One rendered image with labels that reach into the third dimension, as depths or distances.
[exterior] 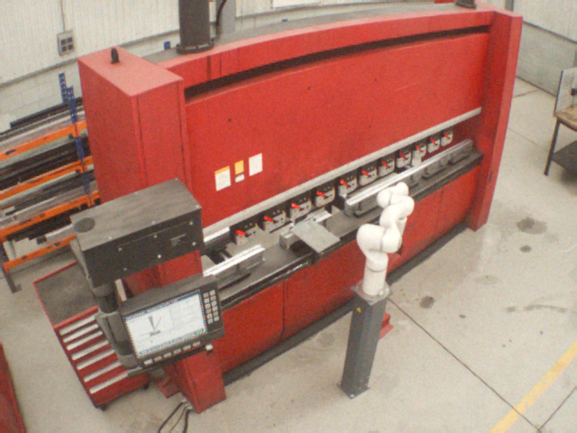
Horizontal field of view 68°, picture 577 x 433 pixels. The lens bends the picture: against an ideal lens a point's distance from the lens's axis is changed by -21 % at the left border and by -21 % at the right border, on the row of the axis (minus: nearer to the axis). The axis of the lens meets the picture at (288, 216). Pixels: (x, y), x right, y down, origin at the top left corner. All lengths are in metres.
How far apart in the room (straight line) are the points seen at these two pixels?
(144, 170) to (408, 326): 2.63
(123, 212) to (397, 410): 2.41
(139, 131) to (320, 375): 2.32
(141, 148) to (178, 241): 0.45
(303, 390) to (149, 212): 2.12
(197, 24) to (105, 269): 1.20
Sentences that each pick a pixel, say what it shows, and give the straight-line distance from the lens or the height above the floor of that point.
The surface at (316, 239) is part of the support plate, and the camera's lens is 3.25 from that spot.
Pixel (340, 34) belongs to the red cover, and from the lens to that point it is 2.91.
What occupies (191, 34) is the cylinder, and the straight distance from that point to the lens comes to 2.44.
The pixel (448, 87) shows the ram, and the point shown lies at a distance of 4.06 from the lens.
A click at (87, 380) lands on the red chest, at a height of 0.47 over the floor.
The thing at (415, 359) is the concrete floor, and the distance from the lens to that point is 3.92.
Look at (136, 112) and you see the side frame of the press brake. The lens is 2.07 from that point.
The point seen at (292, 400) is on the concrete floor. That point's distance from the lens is 3.61.
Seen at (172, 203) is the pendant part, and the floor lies 1.95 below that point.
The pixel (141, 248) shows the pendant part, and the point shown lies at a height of 1.86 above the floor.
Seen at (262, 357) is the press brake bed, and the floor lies 0.05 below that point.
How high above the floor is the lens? 3.03
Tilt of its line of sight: 36 degrees down
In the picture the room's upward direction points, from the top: straight up
